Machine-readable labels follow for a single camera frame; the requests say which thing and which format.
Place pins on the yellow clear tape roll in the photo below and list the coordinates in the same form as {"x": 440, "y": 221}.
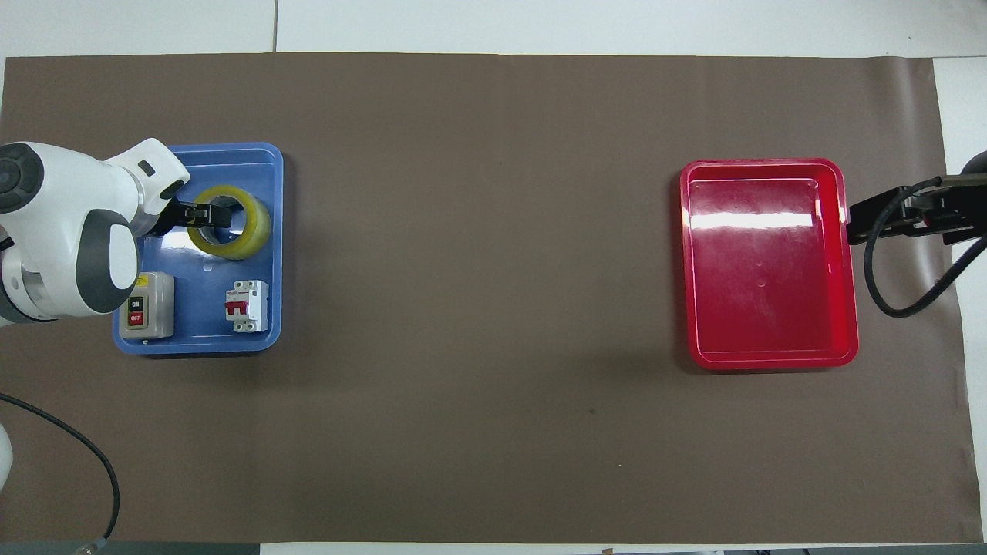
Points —
{"x": 257, "y": 228}

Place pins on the white red circuit breaker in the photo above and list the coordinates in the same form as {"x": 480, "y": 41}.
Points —
{"x": 247, "y": 305}

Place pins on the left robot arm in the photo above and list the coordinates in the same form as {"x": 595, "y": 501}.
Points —
{"x": 62, "y": 200}

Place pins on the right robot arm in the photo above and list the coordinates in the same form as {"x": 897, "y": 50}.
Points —
{"x": 979, "y": 165}

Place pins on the blue plastic tray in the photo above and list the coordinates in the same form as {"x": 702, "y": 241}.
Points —
{"x": 202, "y": 314}

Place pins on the grey on-off switch box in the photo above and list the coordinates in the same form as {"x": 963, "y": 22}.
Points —
{"x": 146, "y": 305}

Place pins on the red plastic tray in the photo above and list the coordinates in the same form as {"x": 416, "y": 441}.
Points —
{"x": 767, "y": 285}

